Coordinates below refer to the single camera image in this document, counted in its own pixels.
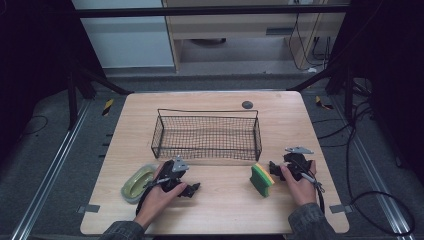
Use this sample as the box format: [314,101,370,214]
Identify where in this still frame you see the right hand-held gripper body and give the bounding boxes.
[282,146,315,183]

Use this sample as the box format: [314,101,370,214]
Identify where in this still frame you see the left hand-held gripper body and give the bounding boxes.
[156,155,190,194]

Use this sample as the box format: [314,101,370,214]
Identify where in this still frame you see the green and yellow sponge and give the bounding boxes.
[249,162,276,198]

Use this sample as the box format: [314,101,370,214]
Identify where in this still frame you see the green oval soap dish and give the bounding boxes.
[120,163,158,205]

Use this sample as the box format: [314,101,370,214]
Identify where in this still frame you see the black wire mesh basket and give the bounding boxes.
[150,108,263,163]

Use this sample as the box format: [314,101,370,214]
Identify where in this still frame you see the person's right hand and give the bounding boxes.
[280,159,318,208]

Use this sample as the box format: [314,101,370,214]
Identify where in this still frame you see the person's left hand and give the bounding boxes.
[134,162,189,230]

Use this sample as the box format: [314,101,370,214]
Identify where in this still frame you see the yellow black hazard tape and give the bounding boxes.
[101,98,115,117]
[314,95,335,111]

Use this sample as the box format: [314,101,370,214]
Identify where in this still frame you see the black metal stand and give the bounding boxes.
[286,61,356,125]
[65,64,135,132]

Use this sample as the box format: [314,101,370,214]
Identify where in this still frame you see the white cabinet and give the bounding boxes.
[71,0,176,70]

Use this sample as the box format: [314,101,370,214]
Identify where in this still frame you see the light wooden desk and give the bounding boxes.
[161,0,352,73]

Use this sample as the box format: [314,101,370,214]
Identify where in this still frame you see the black horizontal bar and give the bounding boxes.
[75,4,350,19]

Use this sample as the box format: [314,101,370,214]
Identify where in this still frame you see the left hand-held gripper cable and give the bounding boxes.
[135,177,175,216]

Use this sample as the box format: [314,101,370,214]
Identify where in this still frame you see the black looped floor cable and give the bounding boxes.
[313,99,416,236]

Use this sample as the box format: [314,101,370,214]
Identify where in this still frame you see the grey table edge bracket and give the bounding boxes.
[77,204,101,214]
[329,203,354,215]

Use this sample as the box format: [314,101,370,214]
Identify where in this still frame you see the aluminium floor rail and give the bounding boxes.
[9,99,92,240]
[332,95,416,240]

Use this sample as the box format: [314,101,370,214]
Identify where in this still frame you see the black hanging cables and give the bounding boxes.
[287,12,332,73]

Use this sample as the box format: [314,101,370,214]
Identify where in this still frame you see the thin black floor cable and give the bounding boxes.
[18,115,50,138]

